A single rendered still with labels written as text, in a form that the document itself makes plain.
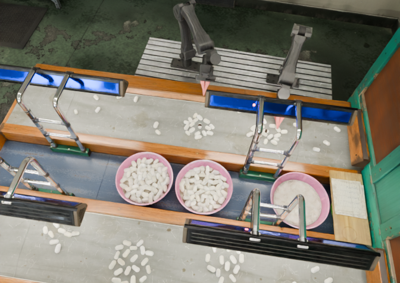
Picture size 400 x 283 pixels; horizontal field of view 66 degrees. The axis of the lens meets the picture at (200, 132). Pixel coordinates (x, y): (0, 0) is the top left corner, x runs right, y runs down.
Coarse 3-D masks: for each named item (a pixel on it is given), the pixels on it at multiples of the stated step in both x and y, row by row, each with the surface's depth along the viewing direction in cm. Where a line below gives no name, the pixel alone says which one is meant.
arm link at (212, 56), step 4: (212, 40) 154; (196, 44) 153; (212, 44) 154; (196, 48) 155; (212, 48) 155; (200, 52) 153; (204, 52) 151; (208, 52) 148; (212, 52) 146; (216, 52) 147; (208, 56) 149; (212, 56) 147; (216, 56) 147; (220, 56) 148; (208, 60) 149; (212, 60) 147; (216, 60) 148; (220, 60) 148; (212, 64) 149; (216, 64) 148
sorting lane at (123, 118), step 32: (32, 96) 170; (64, 96) 171; (128, 96) 172; (64, 128) 160; (96, 128) 160; (128, 128) 161; (160, 128) 161; (224, 128) 162; (288, 128) 163; (320, 128) 164; (288, 160) 153; (320, 160) 154
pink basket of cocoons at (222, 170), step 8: (200, 160) 149; (208, 160) 149; (184, 168) 147; (192, 168) 151; (216, 168) 150; (224, 168) 147; (224, 176) 148; (176, 184) 143; (232, 184) 143; (176, 192) 140
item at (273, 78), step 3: (267, 75) 190; (270, 75) 190; (273, 75) 190; (276, 75) 190; (279, 75) 185; (267, 78) 189; (270, 78) 189; (273, 78) 189; (276, 78) 189; (297, 78) 189; (267, 81) 188; (270, 81) 188; (273, 81) 188; (276, 81) 188; (297, 81) 188; (276, 84) 188; (297, 84) 188; (297, 87) 187
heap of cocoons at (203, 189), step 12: (204, 168) 150; (192, 180) 146; (204, 180) 147; (216, 180) 147; (180, 192) 145; (192, 192) 143; (204, 192) 145; (216, 192) 144; (192, 204) 140; (204, 204) 140; (216, 204) 141
